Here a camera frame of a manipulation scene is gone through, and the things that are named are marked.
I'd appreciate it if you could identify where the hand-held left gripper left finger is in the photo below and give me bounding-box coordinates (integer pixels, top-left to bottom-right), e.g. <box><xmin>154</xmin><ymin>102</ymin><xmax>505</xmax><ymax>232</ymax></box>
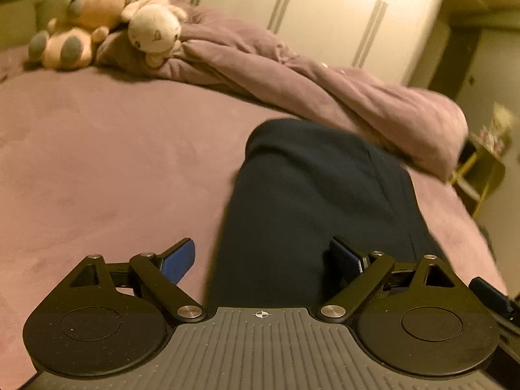
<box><xmin>68</xmin><ymin>238</ymin><xmax>208</xmax><ymax>324</ymax></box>

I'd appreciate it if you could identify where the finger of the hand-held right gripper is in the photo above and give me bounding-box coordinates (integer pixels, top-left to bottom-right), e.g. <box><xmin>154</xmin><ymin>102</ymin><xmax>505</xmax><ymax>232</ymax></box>
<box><xmin>468</xmin><ymin>278</ymin><xmax>514</xmax><ymax>322</ymax></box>

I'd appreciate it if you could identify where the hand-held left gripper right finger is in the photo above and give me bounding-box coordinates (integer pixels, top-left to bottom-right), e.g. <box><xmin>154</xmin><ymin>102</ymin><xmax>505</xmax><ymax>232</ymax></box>
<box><xmin>316</xmin><ymin>236</ymin><xmax>458</xmax><ymax>324</ymax></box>

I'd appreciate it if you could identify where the dark navy sweatshirt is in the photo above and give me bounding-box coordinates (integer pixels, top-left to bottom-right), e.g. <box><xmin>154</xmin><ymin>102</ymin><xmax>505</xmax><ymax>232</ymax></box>
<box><xmin>205</xmin><ymin>119</ymin><xmax>451</xmax><ymax>310</ymax></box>

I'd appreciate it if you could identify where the yellow side table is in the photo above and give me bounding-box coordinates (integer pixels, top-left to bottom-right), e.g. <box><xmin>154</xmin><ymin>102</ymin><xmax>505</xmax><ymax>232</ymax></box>
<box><xmin>451</xmin><ymin>133</ymin><xmax>507</xmax><ymax>218</ymax></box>

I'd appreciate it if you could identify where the bed with purple sheet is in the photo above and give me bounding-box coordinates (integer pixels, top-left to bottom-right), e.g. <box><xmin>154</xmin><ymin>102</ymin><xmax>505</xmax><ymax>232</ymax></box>
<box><xmin>0</xmin><ymin>45</ymin><xmax>509</xmax><ymax>390</ymax></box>

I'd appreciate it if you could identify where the purple duvet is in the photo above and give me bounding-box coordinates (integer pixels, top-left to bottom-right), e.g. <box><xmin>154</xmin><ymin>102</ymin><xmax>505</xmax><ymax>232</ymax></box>
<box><xmin>95</xmin><ymin>0</ymin><xmax>470</xmax><ymax>183</ymax></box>

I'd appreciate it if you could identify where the pale table ornament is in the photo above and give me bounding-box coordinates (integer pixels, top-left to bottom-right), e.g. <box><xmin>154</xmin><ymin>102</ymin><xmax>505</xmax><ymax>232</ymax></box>
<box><xmin>479</xmin><ymin>103</ymin><xmax>516</xmax><ymax>156</ymax></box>

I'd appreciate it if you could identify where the white plush toy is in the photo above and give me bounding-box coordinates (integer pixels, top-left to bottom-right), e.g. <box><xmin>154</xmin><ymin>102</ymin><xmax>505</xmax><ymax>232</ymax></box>
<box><xmin>120</xmin><ymin>0</ymin><xmax>188</xmax><ymax>68</ymax></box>

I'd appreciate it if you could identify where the dark wooden door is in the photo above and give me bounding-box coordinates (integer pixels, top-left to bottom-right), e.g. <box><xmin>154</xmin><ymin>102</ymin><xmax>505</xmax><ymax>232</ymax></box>
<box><xmin>449</xmin><ymin>28</ymin><xmax>482</xmax><ymax>92</ymax></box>

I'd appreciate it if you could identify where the white wardrobe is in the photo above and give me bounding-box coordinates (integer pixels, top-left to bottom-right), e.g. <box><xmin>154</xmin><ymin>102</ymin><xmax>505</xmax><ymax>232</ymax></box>
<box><xmin>162</xmin><ymin>0</ymin><xmax>452</xmax><ymax>88</ymax></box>

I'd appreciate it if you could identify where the beige teddy bear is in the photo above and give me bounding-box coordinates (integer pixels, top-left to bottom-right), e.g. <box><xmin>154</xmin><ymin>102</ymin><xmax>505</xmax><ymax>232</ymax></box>
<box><xmin>28</xmin><ymin>0</ymin><xmax>131</xmax><ymax>70</ymax></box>

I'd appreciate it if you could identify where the green headboard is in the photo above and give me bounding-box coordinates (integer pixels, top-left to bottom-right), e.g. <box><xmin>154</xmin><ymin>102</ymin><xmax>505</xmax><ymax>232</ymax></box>
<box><xmin>0</xmin><ymin>0</ymin><xmax>84</xmax><ymax>51</ymax></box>

